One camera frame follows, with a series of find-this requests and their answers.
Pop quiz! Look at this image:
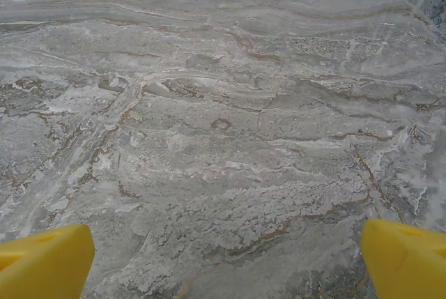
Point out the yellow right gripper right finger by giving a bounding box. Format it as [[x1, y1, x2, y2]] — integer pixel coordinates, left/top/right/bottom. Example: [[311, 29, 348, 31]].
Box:
[[360, 218, 446, 299]]

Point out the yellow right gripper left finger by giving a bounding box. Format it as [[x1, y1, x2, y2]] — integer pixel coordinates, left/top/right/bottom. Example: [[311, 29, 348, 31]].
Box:
[[0, 223, 96, 299]]

